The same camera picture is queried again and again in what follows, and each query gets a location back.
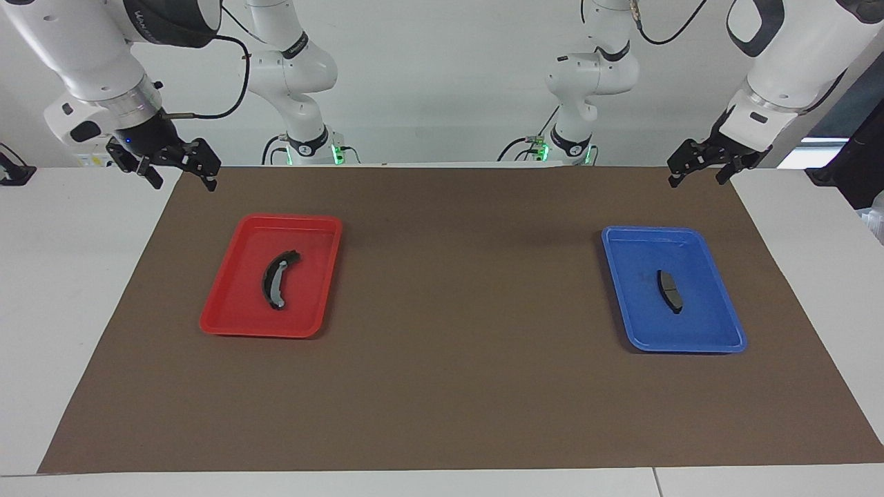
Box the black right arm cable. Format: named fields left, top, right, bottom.
left=166, top=0, right=251, bottom=119

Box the black clamp device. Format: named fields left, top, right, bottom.
left=0, top=143, right=37, bottom=186

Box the curved black brake shoe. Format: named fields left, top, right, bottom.
left=261, top=249, right=303, bottom=311

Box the red plastic tray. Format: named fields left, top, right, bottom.
left=199, top=213, right=344, bottom=339

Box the clear plastic container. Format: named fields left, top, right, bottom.
left=859, top=192, right=884, bottom=246

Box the black bulky equipment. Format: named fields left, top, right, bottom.
left=805, top=119, right=884, bottom=211

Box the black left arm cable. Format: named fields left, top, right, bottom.
left=628, top=0, right=711, bottom=46

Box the dark grey brake pad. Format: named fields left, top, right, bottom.
left=656, top=269, right=684, bottom=315

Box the blue plastic tray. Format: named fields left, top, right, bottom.
left=601, top=225, right=748, bottom=354

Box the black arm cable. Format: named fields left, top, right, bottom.
left=628, top=0, right=711, bottom=46
left=166, top=0, right=251, bottom=119

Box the brown table mat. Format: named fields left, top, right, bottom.
left=37, top=164, right=884, bottom=475

